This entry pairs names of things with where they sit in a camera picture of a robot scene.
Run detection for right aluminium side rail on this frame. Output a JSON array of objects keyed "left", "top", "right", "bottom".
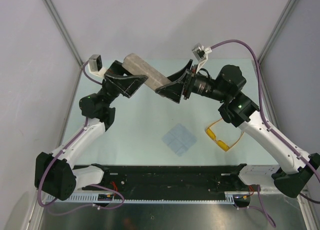
[{"left": 253, "top": 63, "right": 278, "bottom": 128}]

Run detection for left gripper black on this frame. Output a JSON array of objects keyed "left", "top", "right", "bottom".
[{"left": 98, "top": 61, "right": 151, "bottom": 109}]

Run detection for aluminium frame crossbar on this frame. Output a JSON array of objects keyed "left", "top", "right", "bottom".
[{"left": 261, "top": 182, "right": 306, "bottom": 195}]

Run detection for aluminium frame post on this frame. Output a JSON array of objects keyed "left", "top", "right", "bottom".
[
  {"left": 258, "top": 0, "right": 300, "bottom": 65},
  {"left": 42, "top": 0, "right": 84, "bottom": 66}
]

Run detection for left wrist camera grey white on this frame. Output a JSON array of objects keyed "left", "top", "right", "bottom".
[{"left": 88, "top": 54, "right": 107, "bottom": 78}]

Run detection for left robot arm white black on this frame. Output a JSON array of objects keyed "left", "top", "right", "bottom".
[{"left": 34, "top": 60, "right": 148, "bottom": 206}]

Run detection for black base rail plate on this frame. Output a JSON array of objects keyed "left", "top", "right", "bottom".
[{"left": 72, "top": 164, "right": 262, "bottom": 201}]

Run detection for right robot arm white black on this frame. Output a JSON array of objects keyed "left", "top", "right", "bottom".
[{"left": 155, "top": 60, "right": 320, "bottom": 198}]

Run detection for right aluminium frame post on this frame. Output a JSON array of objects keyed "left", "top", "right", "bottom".
[{"left": 258, "top": 0, "right": 300, "bottom": 65}]

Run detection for left aluminium frame post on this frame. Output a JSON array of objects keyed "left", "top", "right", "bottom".
[{"left": 42, "top": 0, "right": 84, "bottom": 66}]

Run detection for yellow sunglasses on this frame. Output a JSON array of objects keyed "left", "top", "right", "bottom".
[{"left": 205, "top": 118, "right": 244, "bottom": 152}]

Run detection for light blue cleaning cloth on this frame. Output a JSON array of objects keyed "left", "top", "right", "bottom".
[{"left": 162, "top": 124, "right": 197, "bottom": 156}]

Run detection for white slotted cable duct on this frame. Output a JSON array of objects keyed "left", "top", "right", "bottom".
[{"left": 56, "top": 192, "right": 235, "bottom": 204}]

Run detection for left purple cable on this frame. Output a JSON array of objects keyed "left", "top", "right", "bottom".
[{"left": 36, "top": 60, "right": 125, "bottom": 213}]

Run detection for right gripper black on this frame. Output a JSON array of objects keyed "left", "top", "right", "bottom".
[{"left": 155, "top": 60, "right": 229, "bottom": 104}]

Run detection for grey glasses case green lining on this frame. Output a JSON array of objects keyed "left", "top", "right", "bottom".
[{"left": 122, "top": 53, "right": 171, "bottom": 91}]

